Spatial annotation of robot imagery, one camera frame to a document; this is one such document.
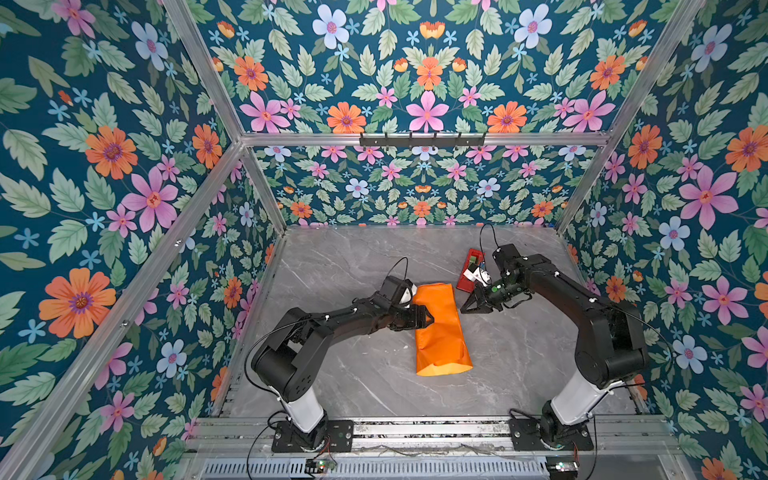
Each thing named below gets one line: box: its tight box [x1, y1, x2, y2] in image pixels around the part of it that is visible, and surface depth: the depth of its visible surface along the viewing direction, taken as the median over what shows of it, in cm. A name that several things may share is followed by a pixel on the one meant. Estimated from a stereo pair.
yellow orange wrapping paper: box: [413, 283, 473, 377], surface depth 85 cm
